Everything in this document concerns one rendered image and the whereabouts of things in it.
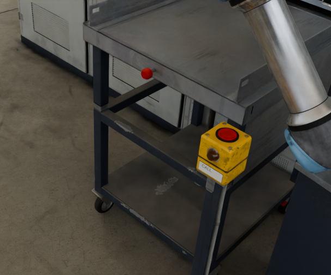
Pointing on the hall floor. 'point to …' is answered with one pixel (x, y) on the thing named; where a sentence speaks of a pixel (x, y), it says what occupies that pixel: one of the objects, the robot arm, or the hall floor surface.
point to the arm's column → (312, 233)
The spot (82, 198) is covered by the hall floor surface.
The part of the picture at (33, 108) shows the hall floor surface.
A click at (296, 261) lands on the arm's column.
